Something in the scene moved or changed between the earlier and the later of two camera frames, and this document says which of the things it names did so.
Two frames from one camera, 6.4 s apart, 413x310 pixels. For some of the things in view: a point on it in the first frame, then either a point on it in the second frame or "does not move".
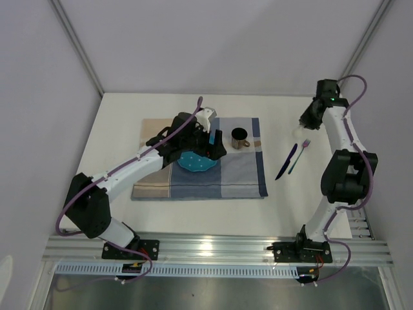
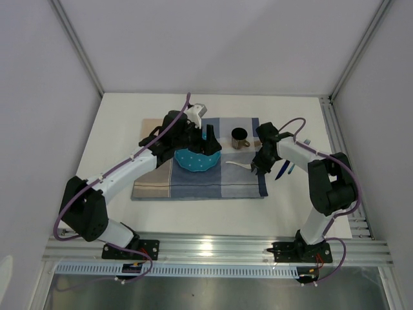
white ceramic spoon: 297,133 to 244,166
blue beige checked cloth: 239,174 does not move
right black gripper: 304,119 to 262,168
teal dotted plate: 193,161 does not move
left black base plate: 150,247 does not move
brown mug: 238,138 does not move
